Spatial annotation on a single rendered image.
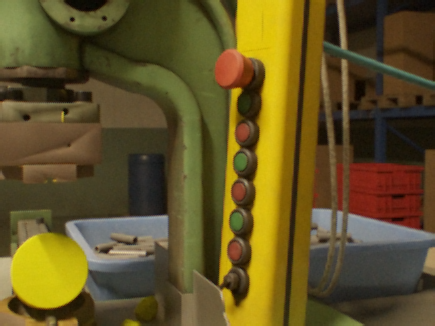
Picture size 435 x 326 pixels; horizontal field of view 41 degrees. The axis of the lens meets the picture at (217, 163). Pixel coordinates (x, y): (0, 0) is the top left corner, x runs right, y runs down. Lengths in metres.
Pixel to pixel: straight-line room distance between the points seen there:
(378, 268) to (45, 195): 8.06
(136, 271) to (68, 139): 0.33
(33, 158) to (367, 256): 0.59
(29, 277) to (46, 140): 0.13
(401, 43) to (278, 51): 6.27
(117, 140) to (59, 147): 8.41
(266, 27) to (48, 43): 0.21
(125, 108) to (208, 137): 8.35
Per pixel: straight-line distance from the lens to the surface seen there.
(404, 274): 1.02
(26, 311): 0.68
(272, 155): 0.58
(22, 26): 0.59
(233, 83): 0.57
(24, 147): 0.53
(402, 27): 6.87
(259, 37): 0.61
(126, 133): 8.97
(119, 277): 0.82
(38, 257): 0.57
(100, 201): 8.96
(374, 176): 4.33
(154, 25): 0.63
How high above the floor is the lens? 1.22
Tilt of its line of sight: 3 degrees down
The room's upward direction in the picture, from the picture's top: straight up
